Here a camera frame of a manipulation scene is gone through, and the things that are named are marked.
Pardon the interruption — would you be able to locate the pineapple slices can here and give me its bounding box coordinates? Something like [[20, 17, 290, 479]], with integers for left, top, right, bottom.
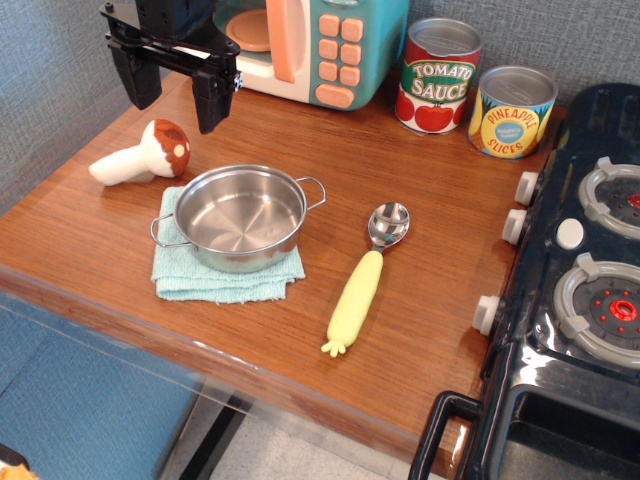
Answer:
[[468, 65, 558, 159]]

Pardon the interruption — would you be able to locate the plush white brown mushroom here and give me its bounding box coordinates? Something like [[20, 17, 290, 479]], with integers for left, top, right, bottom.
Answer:
[[88, 119, 191, 186]]

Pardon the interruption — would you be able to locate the black toy stove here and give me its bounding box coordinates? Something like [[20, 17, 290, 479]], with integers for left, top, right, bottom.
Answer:
[[409, 83, 639, 479]]

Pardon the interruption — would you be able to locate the tomato sauce can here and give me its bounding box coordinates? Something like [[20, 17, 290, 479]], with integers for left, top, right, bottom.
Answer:
[[395, 17, 483, 134]]

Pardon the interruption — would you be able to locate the stainless steel pot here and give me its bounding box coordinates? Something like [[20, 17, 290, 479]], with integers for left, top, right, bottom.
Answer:
[[150, 164, 327, 274]]

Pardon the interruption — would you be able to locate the toy teal microwave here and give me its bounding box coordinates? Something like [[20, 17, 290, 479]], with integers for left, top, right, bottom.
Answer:
[[213, 1, 409, 111]]

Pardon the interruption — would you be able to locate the light teal folded cloth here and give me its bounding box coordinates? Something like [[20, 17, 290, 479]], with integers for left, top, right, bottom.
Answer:
[[151, 186, 306, 304]]

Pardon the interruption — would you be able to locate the spoon with yellow handle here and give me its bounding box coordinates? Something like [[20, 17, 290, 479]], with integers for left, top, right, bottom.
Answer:
[[321, 202, 410, 358]]

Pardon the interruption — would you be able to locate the orange object at corner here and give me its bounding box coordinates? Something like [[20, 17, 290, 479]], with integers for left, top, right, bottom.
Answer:
[[1, 444, 39, 480]]

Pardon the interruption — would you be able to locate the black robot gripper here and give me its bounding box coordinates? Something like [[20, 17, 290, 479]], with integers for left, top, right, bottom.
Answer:
[[100, 1, 243, 134]]

